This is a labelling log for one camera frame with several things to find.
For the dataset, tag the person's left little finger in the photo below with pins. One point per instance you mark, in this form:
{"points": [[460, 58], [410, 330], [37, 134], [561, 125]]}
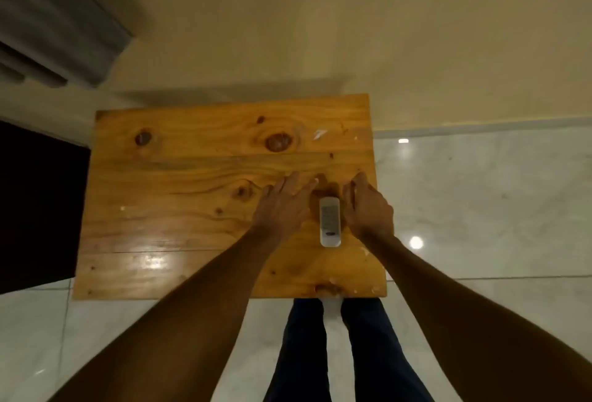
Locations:
{"points": [[267, 191]]}

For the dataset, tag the person's leg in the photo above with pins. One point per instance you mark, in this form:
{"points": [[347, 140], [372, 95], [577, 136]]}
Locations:
{"points": [[300, 355], [379, 355]]}

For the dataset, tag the person's left forearm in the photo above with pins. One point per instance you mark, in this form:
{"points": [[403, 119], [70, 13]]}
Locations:
{"points": [[185, 323]]}

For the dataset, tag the person's left leg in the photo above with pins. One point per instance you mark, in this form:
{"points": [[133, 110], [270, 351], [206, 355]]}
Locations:
{"points": [[300, 355]]}

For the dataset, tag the person's right forearm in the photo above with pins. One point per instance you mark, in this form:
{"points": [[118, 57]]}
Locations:
{"points": [[462, 323]]}

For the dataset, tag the grey air conditioner unit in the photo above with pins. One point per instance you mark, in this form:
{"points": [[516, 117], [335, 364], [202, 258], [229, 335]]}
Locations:
{"points": [[51, 22]]}

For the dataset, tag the person's right thumb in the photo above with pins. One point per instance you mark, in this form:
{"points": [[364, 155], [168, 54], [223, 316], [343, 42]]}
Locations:
{"points": [[347, 198]]}

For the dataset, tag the person's left middle finger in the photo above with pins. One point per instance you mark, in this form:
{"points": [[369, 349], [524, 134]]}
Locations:
{"points": [[292, 181]]}

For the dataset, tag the black furniture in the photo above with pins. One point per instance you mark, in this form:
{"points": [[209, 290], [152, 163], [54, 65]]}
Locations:
{"points": [[37, 207]]}

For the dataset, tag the person's right hand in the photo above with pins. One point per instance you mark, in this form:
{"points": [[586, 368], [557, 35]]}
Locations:
{"points": [[370, 214]]}

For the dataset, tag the person's right leg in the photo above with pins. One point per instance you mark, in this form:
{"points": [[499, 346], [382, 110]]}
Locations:
{"points": [[379, 355]]}

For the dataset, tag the white remote control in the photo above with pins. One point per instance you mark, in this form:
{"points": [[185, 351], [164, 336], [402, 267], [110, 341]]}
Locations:
{"points": [[330, 223]]}

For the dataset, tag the person's left hand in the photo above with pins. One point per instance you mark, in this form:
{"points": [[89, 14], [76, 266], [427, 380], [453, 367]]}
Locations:
{"points": [[280, 212]]}

